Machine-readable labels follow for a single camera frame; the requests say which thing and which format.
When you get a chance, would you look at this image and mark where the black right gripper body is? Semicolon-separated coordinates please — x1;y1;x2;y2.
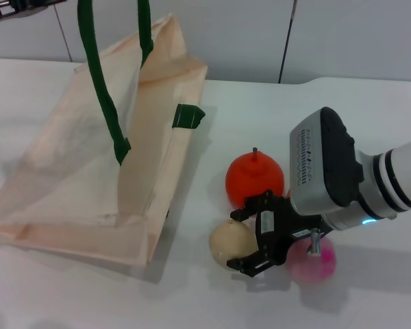
255;197;333;268

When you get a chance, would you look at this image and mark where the beige round fruit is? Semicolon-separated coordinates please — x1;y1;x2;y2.
208;219;260;270

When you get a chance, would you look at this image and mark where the cream handbag with green handles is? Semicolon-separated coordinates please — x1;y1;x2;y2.
0;0;209;275

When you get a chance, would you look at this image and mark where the orange toy fruit with stem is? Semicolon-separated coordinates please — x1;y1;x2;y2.
225;147;286;210

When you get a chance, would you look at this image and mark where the pink peach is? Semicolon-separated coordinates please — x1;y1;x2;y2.
286;236;337;284

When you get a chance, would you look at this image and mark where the grey and black wrist camera box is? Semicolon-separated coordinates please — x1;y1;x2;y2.
289;106;366;217

